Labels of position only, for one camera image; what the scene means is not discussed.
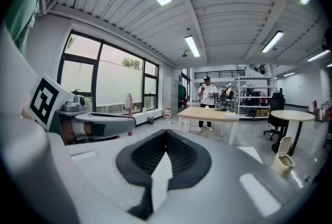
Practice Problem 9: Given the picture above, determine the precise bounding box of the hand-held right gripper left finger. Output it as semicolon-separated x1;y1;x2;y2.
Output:
115;129;167;220

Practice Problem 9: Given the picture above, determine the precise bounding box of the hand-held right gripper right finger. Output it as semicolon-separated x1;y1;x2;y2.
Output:
165;129;212;191

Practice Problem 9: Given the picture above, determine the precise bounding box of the black staircase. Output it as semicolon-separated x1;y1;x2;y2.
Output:
255;63;273;76

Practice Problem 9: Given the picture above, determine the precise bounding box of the grey gripper camera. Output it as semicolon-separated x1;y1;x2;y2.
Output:
62;94;88;113

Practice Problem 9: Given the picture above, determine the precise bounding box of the round wooden table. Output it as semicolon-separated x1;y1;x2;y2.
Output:
270;109;315;157

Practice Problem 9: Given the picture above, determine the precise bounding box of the black office chair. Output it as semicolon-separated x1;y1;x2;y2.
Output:
263;92;286;141

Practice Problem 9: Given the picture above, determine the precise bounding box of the white metal shelf rack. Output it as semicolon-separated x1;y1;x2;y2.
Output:
234;73;276;119

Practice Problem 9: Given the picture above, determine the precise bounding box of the person's green shirt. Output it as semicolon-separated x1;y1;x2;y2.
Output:
4;0;45;57

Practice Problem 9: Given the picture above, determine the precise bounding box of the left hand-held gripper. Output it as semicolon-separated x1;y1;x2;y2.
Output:
27;74;137;146

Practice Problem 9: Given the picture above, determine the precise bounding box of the beige lidded trash bin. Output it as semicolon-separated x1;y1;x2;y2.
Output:
270;136;296;180

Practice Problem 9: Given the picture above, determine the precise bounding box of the black balcony railing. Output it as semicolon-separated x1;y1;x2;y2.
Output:
193;69;246;80

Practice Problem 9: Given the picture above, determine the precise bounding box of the rectangular wooden table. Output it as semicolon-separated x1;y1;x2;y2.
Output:
177;106;241;145

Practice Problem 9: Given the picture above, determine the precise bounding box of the black framed window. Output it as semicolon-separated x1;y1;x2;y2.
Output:
57;30;160;118

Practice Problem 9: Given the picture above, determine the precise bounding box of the hanging green garment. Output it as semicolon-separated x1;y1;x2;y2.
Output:
178;83;187;107

